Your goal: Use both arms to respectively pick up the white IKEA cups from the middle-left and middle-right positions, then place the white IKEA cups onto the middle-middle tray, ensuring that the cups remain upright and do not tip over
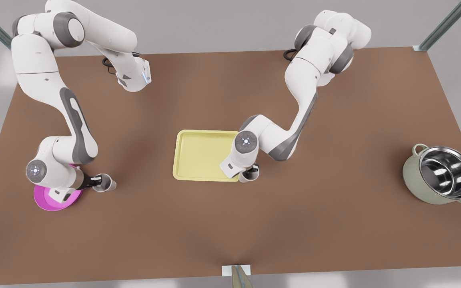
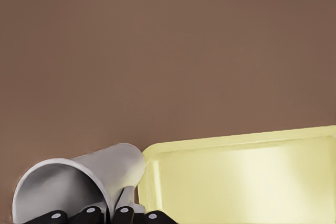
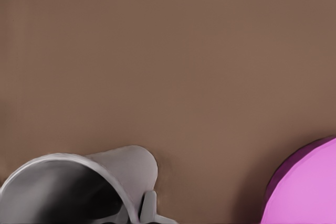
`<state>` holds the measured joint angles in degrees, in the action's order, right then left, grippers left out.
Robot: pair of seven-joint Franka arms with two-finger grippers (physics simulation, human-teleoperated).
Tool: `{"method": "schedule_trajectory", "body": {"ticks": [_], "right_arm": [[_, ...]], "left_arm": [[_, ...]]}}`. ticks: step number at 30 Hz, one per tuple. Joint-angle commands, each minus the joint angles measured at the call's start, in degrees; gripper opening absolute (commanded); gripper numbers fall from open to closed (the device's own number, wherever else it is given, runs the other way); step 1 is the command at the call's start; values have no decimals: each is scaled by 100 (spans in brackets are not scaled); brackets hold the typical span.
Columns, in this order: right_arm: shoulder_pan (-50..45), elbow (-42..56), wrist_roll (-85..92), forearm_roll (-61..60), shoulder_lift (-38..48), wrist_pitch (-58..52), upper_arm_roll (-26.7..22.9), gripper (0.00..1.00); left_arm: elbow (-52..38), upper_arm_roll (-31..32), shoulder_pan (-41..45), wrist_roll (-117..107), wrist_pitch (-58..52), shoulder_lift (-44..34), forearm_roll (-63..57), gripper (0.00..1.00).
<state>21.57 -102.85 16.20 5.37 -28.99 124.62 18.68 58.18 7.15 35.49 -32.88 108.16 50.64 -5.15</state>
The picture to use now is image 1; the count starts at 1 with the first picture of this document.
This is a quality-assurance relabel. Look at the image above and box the magenta round plate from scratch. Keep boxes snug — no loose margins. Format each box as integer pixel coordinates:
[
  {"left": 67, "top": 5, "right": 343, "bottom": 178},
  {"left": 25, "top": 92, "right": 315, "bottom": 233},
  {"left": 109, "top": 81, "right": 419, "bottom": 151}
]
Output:
[{"left": 33, "top": 164, "right": 84, "bottom": 212}]

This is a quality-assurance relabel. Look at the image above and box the yellow rectangular tray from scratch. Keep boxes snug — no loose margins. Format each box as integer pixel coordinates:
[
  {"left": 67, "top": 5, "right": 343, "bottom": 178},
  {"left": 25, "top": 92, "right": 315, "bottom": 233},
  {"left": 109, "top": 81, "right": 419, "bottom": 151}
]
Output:
[{"left": 172, "top": 129, "right": 241, "bottom": 182}]

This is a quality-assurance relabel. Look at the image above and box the pale green steel pot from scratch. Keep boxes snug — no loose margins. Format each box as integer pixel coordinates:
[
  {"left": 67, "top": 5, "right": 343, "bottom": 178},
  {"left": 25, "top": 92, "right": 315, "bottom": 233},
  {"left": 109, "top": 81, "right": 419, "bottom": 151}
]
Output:
[{"left": 402, "top": 143, "right": 461, "bottom": 206}]

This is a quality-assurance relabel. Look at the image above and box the white IKEA cup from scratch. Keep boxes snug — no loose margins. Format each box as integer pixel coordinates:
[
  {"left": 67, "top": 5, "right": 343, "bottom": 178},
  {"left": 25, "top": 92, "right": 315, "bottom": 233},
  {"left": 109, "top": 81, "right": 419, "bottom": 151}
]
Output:
[
  {"left": 238, "top": 167, "right": 260, "bottom": 184},
  {"left": 94, "top": 173, "right": 117, "bottom": 193}
]

